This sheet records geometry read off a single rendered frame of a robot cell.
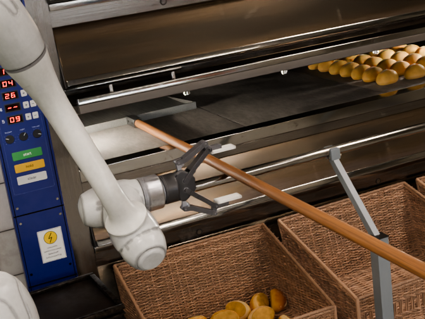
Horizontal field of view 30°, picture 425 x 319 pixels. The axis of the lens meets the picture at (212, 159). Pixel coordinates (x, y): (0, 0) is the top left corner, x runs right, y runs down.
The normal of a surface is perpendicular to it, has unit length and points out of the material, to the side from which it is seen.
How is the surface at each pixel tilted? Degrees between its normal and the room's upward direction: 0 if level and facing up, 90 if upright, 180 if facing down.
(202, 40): 70
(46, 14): 90
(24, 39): 98
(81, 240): 90
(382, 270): 90
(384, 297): 90
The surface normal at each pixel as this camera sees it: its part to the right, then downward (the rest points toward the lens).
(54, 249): 0.40, 0.22
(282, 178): 0.33, -0.12
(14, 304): 0.73, -0.34
